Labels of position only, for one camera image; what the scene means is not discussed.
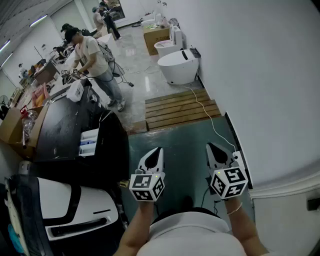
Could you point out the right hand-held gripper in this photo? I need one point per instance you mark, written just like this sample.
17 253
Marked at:
230 182

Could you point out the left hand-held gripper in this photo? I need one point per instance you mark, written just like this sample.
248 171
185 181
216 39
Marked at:
146 187

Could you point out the white detergent drawer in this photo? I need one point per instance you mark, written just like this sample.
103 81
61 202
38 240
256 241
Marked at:
88 142

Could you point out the person's right forearm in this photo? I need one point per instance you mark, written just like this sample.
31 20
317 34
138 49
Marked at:
243 230

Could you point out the person's left forearm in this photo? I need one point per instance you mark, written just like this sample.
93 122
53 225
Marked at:
135 230

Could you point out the white power strip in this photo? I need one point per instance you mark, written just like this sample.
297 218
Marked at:
239 160

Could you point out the black shoe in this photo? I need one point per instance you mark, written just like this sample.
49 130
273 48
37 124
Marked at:
187 202

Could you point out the person's black trousers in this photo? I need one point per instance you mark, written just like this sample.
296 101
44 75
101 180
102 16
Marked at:
175 212

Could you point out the wooden slatted mat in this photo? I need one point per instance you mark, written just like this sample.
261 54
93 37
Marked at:
180 110

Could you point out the person's white shirt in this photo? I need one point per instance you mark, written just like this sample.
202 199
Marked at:
190 235

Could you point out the white smart toilet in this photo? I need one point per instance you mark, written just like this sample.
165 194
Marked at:
178 67

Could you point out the white and black washing machine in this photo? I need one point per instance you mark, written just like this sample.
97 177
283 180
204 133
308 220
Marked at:
57 200

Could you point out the white plastic container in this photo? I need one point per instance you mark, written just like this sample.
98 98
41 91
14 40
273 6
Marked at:
75 91

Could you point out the large cardboard box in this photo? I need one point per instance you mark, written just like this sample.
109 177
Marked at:
153 40

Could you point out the small grey appliance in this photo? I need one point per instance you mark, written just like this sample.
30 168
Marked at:
24 168

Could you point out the clear plastic bottle red cap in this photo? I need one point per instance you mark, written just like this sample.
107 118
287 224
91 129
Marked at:
30 120

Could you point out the metal pipe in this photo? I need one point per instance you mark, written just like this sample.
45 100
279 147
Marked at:
24 140

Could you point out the pink cloth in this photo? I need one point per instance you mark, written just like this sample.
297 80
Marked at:
38 96

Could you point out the brown wooden desk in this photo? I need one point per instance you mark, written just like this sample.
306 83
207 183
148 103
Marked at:
46 72

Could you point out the open cardboard box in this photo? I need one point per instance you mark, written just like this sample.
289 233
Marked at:
11 130

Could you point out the white cloth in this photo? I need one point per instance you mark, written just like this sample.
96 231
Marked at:
15 212

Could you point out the blue cloth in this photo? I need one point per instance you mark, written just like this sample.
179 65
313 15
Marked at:
13 236

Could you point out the ceiling light strip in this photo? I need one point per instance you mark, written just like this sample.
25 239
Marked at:
6 59
38 20
5 45

